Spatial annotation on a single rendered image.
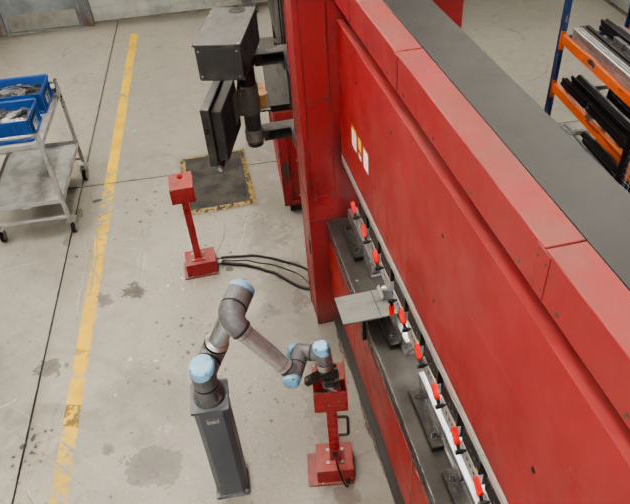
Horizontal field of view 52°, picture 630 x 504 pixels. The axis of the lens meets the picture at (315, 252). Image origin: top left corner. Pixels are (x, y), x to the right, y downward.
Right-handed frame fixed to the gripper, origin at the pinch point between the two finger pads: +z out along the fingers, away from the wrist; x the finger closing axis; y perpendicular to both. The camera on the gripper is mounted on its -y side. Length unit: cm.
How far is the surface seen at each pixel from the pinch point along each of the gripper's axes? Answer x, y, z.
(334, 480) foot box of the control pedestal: -4, -6, 70
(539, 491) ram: -101, 62, -81
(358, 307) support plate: 29.1, 20.5, -25.2
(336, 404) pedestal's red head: -4.8, 3.9, 1.9
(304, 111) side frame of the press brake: 113, 8, -87
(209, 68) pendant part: 125, -36, -113
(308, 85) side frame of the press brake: 113, 12, -101
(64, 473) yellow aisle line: 15, -157, 60
